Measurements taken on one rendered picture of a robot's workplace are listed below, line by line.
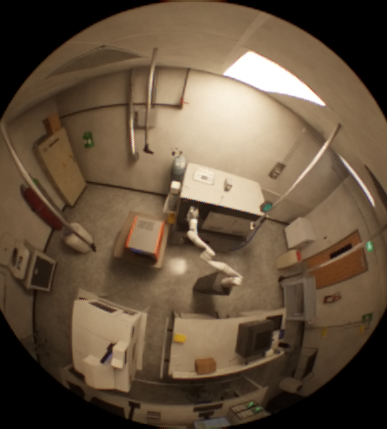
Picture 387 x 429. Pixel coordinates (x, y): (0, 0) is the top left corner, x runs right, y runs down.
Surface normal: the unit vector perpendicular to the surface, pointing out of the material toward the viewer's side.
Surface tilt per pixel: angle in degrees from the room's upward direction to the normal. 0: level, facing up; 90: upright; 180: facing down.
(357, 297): 90
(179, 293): 0
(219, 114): 90
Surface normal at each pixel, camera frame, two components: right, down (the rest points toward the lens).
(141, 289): 0.20, -0.54
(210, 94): -0.10, 0.82
